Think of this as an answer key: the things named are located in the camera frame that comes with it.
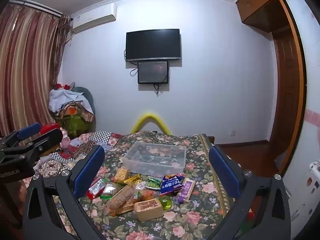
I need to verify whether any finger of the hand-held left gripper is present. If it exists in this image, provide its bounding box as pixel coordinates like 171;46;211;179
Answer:
0;122;42;152
0;129;64;162

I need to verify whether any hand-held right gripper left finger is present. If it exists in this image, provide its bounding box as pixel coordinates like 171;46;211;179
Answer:
22;144;105;240

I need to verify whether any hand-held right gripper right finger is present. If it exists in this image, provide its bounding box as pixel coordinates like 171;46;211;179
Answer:
209;145;292;240

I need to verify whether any red and silver snack packet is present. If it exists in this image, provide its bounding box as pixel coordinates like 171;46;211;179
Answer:
86;179;107;200

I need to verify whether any clear biscuit packet green trim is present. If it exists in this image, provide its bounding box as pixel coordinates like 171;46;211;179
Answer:
100;179;123;200

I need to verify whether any long biscuit roll packet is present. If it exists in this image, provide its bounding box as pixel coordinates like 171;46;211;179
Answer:
104;185;140;215

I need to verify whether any yellow chips packet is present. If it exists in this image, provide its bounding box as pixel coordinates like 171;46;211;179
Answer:
125;174;143;188

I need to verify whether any clear plastic storage container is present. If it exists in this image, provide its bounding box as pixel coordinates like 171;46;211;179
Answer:
122;141;187;175

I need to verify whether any small green snack packet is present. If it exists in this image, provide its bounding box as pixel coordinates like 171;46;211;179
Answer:
144;176;163;190

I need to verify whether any green jelly cup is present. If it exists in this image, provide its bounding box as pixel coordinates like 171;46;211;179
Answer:
158;195;173;211

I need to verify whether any tan cake packet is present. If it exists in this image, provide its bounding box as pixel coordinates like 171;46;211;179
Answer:
133;197;163;222

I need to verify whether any red box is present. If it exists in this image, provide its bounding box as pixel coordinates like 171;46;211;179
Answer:
40;122;63;134

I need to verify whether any pink soft item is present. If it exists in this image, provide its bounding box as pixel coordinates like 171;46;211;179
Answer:
60;129;73;153

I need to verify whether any green cloth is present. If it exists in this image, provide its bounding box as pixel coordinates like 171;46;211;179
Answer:
59;114;90;138

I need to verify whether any orange crisps packet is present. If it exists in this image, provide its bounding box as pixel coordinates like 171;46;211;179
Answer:
111;167;130;184

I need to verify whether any patchwork quilt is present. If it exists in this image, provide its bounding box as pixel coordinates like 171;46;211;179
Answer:
35;130;125;178

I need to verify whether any purple snack bar packet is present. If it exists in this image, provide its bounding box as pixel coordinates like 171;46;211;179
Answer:
175;177;196;204

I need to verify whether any pile of clothes on chair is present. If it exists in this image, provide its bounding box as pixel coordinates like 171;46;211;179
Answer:
49;89;87;113

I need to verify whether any blue snack packet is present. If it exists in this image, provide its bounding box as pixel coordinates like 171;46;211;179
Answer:
159;174;185;197

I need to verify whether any grey chair back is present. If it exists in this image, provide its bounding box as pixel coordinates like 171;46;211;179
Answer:
71;87;96;120

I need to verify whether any striped curtain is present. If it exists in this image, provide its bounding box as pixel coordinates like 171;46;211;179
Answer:
0;1;72;138

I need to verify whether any yellow foam tube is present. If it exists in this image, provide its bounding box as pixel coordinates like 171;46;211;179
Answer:
131;112;171;134

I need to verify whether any small black monitor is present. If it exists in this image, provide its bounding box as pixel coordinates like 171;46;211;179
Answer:
137;61;169;84

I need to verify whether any white sliding wardrobe door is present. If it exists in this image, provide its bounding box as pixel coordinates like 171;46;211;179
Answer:
285;0;320;230

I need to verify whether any white air conditioner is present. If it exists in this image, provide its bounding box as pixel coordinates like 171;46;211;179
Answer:
72;3;117;33

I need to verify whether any wooden overhead cabinet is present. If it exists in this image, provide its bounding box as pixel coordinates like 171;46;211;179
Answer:
235;0;295;33

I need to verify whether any wooden door frame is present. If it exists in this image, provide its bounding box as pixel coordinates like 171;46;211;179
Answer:
269;0;308;175

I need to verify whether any white curtain rail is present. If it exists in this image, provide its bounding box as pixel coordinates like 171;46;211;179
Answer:
10;0;63;18

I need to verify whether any large black wall television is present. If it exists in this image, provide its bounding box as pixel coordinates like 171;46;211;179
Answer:
125;29;181;62

